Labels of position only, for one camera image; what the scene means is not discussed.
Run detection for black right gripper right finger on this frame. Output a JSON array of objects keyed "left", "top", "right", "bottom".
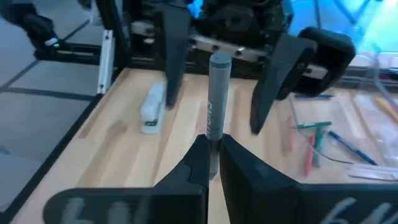
[{"left": 219, "top": 134, "right": 398, "bottom": 224}]

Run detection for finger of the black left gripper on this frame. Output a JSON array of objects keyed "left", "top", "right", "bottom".
[
  {"left": 158, "top": 2, "right": 192, "bottom": 110},
  {"left": 250, "top": 26, "right": 357, "bottom": 135}
]

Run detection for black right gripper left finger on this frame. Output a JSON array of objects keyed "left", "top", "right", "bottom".
[{"left": 42, "top": 134, "right": 212, "bottom": 224}]

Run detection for blue crayon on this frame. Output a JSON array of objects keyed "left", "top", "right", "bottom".
[{"left": 294, "top": 94, "right": 333, "bottom": 100}]

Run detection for grey marker pen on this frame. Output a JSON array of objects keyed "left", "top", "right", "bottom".
[{"left": 205, "top": 52, "right": 233, "bottom": 180}]

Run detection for green crayon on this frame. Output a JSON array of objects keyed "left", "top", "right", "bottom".
[{"left": 292, "top": 121, "right": 333, "bottom": 130}]

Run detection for green pen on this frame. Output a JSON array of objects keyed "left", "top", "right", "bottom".
[{"left": 312, "top": 127, "right": 326, "bottom": 167}]

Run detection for pale grey stapler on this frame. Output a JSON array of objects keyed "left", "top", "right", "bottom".
[{"left": 139, "top": 81, "right": 167, "bottom": 135}]

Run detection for red crayon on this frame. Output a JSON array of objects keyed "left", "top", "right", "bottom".
[{"left": 303, "top": 134, "right": 317, "bottom": 177}]

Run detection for clear plastic bin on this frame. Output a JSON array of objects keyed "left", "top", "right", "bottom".
[
  {"left": 348, "top": 51, "right": 398, "bottom": 125},
  {"left": 287, "top": 88, "right": 398, "bottom": 183}
]

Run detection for white metal bracket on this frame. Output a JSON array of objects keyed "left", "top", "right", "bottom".
[{"left": 96, "top": 29, "right": 115, "bottom": 95}]

